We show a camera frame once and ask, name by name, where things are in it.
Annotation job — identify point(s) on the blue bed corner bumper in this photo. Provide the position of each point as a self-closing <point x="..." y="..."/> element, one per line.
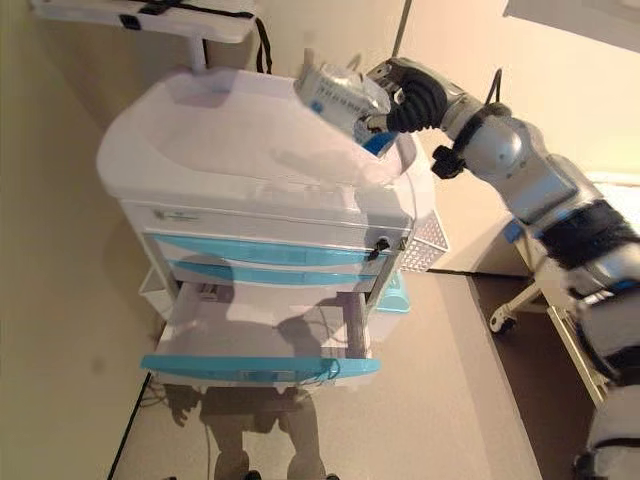
<point x="511" y="232"/>

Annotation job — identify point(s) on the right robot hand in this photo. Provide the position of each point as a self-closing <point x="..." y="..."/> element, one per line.
<point x="420" y="100"/>

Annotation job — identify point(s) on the white locking cart drawer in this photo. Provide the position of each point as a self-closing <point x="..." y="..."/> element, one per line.
<point x="250" y="220"/>

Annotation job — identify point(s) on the grey wall panel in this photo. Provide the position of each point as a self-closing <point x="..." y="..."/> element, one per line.
<point x="600" y="20"/>

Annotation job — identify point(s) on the white hospital bed frame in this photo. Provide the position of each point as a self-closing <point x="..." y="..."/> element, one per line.
<point x="520" y="300"/>

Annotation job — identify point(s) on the metal IV pole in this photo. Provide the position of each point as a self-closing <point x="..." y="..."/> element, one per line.
<point x="401" y="30"/>

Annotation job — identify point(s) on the white medical cart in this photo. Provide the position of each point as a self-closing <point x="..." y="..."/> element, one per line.
<point x="250" y="140"/>

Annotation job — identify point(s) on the white blue medicine box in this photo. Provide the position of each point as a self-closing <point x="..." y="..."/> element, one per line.
<point x="330" y="97"/>

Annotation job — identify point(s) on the black cart keys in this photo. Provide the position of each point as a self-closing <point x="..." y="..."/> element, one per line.
<point x="380" y="247"/>

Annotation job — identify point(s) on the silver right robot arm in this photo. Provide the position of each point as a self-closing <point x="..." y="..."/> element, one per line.
<point x="500" y="145"/>

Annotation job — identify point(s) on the blue-lidded white waste bin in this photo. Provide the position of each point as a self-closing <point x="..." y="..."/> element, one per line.
<point x="395" y="300"/>

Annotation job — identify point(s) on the bed caster wheel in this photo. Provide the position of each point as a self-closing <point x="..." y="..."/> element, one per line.
<point x="504" y="322"/>

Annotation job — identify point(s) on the white perforated basket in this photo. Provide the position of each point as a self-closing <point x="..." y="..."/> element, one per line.
<point x="425" y="245"/>

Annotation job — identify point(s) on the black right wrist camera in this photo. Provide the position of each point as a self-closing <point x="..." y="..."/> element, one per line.
<point x="447" y="160"/>

